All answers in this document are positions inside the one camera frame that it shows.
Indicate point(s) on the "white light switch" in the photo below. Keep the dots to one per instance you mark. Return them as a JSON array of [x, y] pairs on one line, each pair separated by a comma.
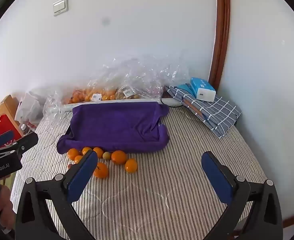
[[60, 6]]

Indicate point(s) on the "clear bag of longans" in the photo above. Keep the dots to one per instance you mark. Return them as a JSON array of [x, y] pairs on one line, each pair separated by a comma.
[[128, 92]]

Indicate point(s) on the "wooden board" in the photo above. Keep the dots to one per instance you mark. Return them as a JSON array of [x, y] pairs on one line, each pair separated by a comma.
[[8, 105]]

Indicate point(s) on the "person's left hand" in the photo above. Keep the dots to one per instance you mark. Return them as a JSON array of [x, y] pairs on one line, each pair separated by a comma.
[[3, 205]]

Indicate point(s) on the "blue tissue pack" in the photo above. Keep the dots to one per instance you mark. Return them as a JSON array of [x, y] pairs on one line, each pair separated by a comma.
[[202, 88]]

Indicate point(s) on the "purple towel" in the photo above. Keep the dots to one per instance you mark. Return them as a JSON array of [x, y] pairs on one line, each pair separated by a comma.
[[116, 125]]

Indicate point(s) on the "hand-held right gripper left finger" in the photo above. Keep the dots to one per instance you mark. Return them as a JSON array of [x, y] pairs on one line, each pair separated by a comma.
[[83, 180]]

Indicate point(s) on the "clear bag of oranges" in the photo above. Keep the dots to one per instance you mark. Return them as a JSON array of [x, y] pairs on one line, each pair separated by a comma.
[[91, 94]]

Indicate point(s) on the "olive green round kiwi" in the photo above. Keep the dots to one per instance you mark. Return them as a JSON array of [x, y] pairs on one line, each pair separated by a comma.
[[107, 155]]

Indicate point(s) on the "orange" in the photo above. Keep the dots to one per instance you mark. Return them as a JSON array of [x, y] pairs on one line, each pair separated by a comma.
[[86, 150], [73, 153], [131, 165], [98, 152], [77, 159], [119, 157], [101, 170]]

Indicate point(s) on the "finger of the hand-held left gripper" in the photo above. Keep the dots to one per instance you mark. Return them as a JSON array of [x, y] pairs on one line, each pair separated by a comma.
[[26, 142], [1, 138]]

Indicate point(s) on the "white plastic bag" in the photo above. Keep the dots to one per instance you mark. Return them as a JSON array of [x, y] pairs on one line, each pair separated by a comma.
[[28, 105]]

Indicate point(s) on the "wooden door frame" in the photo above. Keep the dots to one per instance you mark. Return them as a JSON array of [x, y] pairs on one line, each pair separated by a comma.
[[222, 30]]

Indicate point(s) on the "crumpled clear plastic bag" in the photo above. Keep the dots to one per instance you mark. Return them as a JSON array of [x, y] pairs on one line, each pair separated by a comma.
[[147, 75]]

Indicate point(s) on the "red bag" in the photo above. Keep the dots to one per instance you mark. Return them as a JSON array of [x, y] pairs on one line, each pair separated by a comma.
[[4, 130]]

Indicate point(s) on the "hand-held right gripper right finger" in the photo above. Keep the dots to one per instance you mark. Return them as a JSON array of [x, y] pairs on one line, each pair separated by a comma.
[[217, 180]]

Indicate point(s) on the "folded blue checked cloth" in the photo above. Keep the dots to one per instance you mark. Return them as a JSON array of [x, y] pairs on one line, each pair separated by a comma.
[[217, 115]]

